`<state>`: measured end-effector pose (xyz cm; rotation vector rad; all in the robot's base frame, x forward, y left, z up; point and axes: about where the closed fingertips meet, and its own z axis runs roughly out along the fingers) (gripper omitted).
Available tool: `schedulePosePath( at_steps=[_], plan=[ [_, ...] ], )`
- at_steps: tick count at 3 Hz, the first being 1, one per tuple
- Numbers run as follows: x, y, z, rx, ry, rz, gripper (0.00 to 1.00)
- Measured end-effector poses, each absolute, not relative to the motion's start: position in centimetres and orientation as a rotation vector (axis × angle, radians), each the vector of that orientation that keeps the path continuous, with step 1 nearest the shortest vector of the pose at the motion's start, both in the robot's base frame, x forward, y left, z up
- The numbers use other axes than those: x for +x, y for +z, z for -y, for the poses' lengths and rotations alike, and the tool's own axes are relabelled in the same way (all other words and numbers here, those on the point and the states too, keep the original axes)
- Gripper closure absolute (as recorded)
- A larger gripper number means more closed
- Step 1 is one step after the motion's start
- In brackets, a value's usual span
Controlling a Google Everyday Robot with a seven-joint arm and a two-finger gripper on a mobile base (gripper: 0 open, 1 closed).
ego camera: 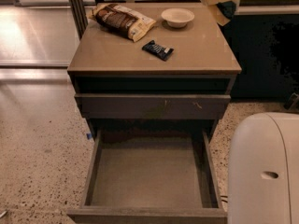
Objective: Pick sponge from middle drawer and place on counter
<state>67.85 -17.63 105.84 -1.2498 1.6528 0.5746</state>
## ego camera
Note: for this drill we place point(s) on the dark green yellow sponge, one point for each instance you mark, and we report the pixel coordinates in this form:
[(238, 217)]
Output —
[(229, 8)]

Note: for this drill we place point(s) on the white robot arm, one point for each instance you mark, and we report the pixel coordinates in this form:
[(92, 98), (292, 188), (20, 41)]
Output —
[(263, 172)]

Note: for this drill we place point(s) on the grey drawer cabinet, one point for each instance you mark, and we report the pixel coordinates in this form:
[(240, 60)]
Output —
[(201, 63)]

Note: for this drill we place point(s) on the closed grey top drawer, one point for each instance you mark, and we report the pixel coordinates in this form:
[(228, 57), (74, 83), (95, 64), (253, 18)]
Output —
[(151, 106)]

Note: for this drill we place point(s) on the open grey middle drawer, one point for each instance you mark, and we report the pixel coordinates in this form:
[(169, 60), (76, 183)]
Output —
[(151, 180)]

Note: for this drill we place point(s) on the white ceramic bowl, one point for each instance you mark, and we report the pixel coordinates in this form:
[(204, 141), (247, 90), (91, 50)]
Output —
[(177, 17)]

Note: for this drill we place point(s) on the dark blue snack packet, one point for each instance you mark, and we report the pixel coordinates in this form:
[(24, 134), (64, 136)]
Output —
[(157, 50)]

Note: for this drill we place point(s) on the brown yellow chip bag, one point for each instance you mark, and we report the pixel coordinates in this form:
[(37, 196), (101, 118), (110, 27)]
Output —
[(122, 20)]

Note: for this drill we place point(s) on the blue tape piece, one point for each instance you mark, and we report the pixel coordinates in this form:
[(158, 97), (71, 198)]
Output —
[(89, 136)]

